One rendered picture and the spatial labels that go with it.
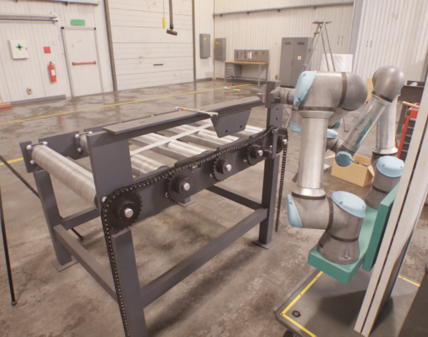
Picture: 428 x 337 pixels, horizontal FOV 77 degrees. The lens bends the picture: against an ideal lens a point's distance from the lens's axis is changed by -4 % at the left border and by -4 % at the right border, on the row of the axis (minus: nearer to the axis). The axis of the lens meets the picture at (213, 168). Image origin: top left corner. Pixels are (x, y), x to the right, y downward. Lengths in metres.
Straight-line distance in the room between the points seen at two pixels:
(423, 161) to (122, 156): 1.01
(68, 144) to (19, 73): 8.28
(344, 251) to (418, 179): 0.34
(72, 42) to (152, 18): 3.38
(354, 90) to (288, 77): 10.92
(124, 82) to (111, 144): 10.51
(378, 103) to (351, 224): 0.59
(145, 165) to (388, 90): 1.13
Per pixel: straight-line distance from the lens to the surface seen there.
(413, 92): 6.12
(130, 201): 1.12
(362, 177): 3.53
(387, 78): 1.42
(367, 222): 1.42
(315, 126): 0.97
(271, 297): 1.95
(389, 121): 1.56
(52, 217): 2.14
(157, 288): 1.54
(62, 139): 2.03
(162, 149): 1.74
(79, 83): 10.78
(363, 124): 1.42
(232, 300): 1.91
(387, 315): 1.62
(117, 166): 1.12
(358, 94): 1.01
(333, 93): 0.98
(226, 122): 1.52
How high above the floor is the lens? 1.43
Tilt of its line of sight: 23 degrees down
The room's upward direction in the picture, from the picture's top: straight up
